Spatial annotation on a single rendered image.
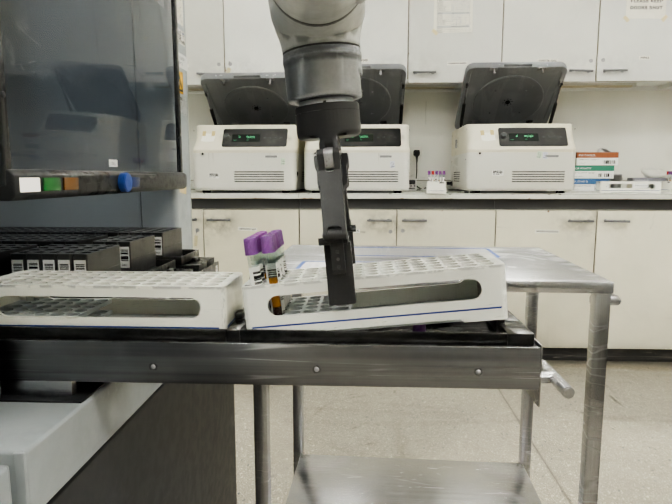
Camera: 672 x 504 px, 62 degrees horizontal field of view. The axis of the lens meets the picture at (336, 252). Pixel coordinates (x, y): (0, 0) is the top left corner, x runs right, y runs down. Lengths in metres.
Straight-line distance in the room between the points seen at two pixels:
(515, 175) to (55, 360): 2.63
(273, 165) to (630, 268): 1.93
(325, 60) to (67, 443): 0.49
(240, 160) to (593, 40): 2.01
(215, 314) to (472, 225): 2.45
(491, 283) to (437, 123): 3.02
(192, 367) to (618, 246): 2.80
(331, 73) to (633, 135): 3.41
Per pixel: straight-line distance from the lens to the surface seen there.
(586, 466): 1.11
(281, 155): 2.99
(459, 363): 0.64
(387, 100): 3.34
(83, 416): 0.72
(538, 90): 3.42
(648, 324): 3.41
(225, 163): 3.05
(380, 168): 2.97
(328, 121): 0.64
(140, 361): 0.68
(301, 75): 0.64
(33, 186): 0.73
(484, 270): 0.64
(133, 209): 1.31
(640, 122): 3.98
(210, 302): 0.66
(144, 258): 1.06
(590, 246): 3.20
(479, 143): 3.05
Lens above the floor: 0.99
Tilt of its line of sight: 8 degrees down
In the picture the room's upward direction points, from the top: straight up
